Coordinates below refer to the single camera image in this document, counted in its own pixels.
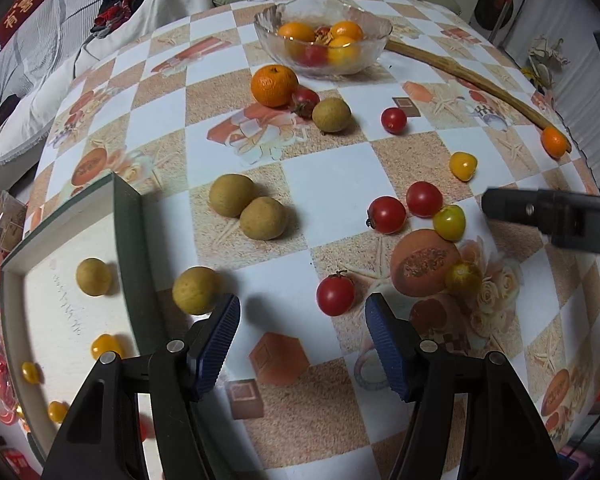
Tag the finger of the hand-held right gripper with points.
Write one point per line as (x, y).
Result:
(515, 205)

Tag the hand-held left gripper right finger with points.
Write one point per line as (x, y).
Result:
(387, 350)

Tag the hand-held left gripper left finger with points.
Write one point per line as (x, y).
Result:
(217, 350)

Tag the yellow cherry tomato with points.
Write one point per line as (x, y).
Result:
(30, 372)
(106, 346)
(463, 165)
(57, 411)

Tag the brown longan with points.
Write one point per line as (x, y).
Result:
(196, 290)
(230, 194)
(94, 276)
(263, 218)
(331, 115)

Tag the white tray with green rim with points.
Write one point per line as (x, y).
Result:
(65, 230)

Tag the clear glass bowl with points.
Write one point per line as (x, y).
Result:
(270, 30)

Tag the yellow-green cherry tomato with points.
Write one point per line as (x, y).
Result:
(463, 278)
(449, 222)

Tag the round orange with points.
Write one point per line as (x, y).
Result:
(555, 141)

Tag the long wooden board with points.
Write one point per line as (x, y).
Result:
(480, 82)

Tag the white handbag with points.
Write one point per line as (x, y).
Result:
(547, 50)

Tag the checkered printed tablecloth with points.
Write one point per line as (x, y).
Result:
(330, 160)

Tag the white washing machine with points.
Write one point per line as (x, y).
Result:
(497, 0)

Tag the brown cardboard piece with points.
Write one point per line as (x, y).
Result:
(11, 220)

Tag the large orange mandarin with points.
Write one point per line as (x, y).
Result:
(275, 85)

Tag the white cushion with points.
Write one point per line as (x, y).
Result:
(45, 105)

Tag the black and red clothing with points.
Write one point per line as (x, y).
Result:
(122, 7)

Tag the grey striped bedding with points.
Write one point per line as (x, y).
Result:
(70, 25)

